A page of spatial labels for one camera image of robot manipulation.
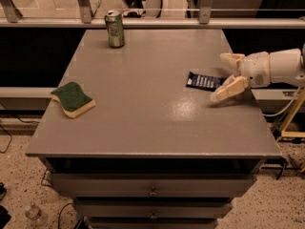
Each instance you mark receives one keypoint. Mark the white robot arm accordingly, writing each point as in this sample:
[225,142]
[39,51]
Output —
[286,67]

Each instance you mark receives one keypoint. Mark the green soda can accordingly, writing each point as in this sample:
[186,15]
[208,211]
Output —
[114,25]

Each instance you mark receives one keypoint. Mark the clear plastic water bottle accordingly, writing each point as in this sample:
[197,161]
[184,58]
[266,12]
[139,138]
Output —
[35,214]

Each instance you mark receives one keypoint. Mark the middle grey drawer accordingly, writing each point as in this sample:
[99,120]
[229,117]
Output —
[164,208]

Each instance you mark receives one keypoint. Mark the grey metal railing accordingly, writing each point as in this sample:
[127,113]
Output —
[206,14]

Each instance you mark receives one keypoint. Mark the dark blue rxbar wrapper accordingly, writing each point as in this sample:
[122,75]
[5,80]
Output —
[204,82]

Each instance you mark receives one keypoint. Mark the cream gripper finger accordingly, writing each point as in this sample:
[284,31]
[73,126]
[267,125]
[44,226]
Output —
[232,86]
[233,60]

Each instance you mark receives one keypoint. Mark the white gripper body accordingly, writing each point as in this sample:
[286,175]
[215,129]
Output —
[254,68]

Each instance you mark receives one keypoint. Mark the top grey drawer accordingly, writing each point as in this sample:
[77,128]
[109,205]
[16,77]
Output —
[151,186]

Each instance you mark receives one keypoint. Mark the green and yellow sponge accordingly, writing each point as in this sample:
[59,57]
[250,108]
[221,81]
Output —
[74,102]

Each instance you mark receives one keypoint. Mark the grey drawer cabinet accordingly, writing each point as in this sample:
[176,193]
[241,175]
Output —
[146,121]

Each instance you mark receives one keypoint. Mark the grey drawer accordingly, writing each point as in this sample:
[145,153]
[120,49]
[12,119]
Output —
[164,208]
[151,186]

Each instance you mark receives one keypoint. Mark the yellow wooden frame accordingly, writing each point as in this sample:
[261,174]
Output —
[283,129]

